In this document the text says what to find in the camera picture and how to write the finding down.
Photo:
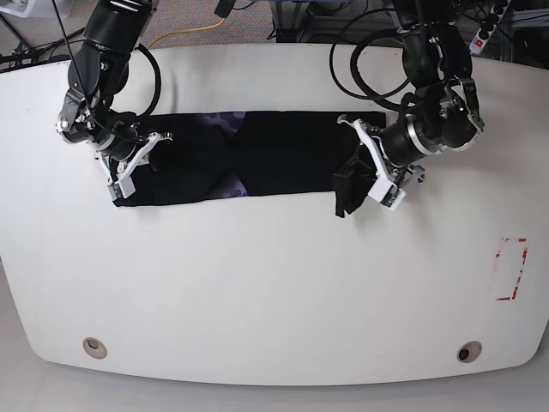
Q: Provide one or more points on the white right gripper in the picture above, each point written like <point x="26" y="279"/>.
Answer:
<point x="137" y="156"/>

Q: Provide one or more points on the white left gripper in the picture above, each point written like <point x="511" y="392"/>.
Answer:
<point x="388" y="176"/>

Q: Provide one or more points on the black T-shirt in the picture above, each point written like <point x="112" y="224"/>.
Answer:
<point x="214" y="156"/>

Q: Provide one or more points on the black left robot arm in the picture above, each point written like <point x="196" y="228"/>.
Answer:
<point x="437" y="106"/>

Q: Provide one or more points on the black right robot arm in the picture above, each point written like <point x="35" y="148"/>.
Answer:
<point x="124" y="142"/>

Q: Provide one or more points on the red tape marking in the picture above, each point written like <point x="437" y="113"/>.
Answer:
<point x="508" y="268"/>

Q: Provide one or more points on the white power strip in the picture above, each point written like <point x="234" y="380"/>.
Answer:
<point x="488" y="26"/>

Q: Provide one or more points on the left table grommet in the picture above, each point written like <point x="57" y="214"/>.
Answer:
<point x="94" y="348"/>

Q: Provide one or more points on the table grommet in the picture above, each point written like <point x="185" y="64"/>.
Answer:
<point x="94" y="348"/>
<point x="469" y="352"/>

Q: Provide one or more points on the right table grommet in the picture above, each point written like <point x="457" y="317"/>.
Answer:
<point x="469" y="352"/>

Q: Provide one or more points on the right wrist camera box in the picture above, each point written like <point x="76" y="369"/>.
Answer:
<point x="121" y="189"/>

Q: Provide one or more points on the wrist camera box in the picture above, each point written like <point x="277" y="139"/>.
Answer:
<point x="121" y="189"/>
<point x="387" y="194"/>

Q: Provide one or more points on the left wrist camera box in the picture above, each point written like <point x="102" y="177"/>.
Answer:
<point x="387" y="194"/>

